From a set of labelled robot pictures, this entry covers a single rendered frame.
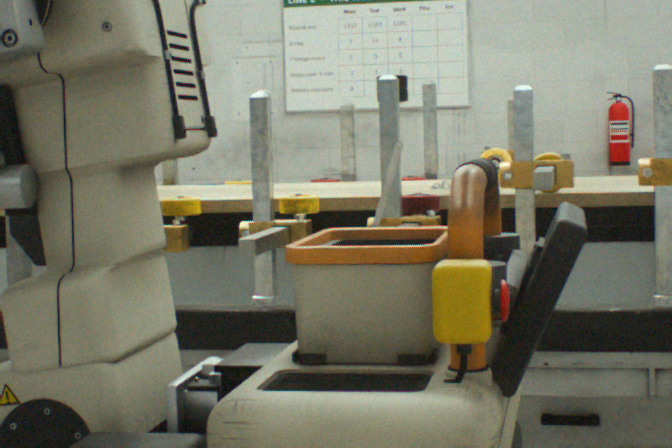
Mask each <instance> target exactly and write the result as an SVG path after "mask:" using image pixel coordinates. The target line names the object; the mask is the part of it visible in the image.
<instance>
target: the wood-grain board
mask: <svg viewBox="0 0 672 448"><path fill-rule="evenodd" d="M443 181H444V180H414V181H402V195H405V194H415V193H416V192H422V194H438V195H439V208H440V209H449V197H450V190H445V189H444V190H435V189H430V188H431V186H432V185H434V183H435V182H437V183H441V184H442V182H443ZM499 189H500V200H501V208H515V189H511V188H506V189H501V188H500V179H499ZM157 190H158V196H159V201H160V207H161V213H162V204H161V200H162V199H164V198H174V197H177V196H184V197H199V198H200V204H201V213H237V212H253V203H252V184H222V185H174V186H157ZM298 193H302V195H318V197H319V211H359V210H377V206H378V202H379V199H380V195H381V181H366V182H318V183H274V208H275V212H280V208H279V197H280V196H288V195H295V194H298ZM563 202H568V203H570V204H573V205H575V206H577V207H603V206H654V186H640V185H639V184H638V176H606V177H574V188H562V189H560V190H559V191H556V192H553V193H545V192H542V191H539V190H535V208H542V207H559V206H560V204H561V203H563Z"/></svg>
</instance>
